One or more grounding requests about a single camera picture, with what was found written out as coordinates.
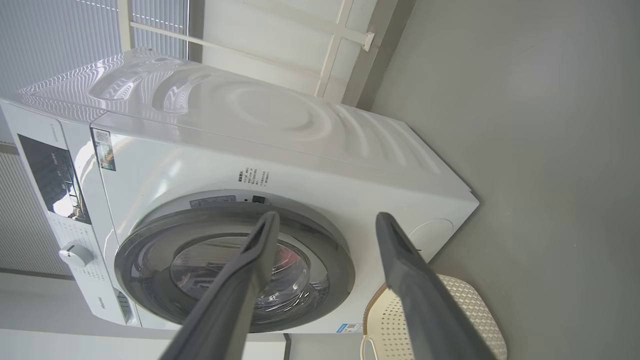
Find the white metal railing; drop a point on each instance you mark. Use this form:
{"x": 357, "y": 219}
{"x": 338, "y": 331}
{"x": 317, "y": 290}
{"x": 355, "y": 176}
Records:
{"x": 345, "y": 32}

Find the white front-load washing machine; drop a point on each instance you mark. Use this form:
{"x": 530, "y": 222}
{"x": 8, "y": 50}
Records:
{"x": 300, "y": 165}

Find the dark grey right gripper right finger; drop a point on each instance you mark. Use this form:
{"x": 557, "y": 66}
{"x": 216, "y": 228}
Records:
{"x": 425, "y": 310}

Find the grey ribbed window blind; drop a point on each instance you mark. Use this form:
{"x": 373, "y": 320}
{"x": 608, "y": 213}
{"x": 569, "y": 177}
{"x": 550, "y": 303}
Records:
{"x": 50, "y": 35}

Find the white washing machine dial knob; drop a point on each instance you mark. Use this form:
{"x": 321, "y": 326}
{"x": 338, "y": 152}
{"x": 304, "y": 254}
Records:
{"x": 76, "y": 255}

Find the black glossy display control panel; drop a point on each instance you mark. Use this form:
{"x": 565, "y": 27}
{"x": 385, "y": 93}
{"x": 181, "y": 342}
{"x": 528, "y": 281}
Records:
{"x": 52, "y": 175}

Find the round white filter cover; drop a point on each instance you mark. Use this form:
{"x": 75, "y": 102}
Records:
{"x": 430, "y": 235}

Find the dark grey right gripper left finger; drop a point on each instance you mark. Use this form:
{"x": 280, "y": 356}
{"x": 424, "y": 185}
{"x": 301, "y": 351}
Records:
{"x": 225, "y": 310}

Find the red and white garment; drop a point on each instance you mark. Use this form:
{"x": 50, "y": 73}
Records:
{"x": 291, "y": 256}

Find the grey warning sticker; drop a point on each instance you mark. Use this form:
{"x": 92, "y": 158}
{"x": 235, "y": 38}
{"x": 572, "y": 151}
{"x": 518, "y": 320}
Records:
{"x": 212, "y": 202}

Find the black round washer door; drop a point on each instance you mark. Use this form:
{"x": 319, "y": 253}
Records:
{"x": 150, "y": 300}

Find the cream perforated laundry basket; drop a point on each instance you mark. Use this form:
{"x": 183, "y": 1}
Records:
{"x": 475, "y": 310}

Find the blue energy label sticker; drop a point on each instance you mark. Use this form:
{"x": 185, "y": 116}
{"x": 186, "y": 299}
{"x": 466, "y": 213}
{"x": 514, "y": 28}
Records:
{"x": 350, "y": 328}

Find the QR code sticker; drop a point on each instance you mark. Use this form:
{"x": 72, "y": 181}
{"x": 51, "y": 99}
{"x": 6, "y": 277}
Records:
{"x": 103, "y": 150}

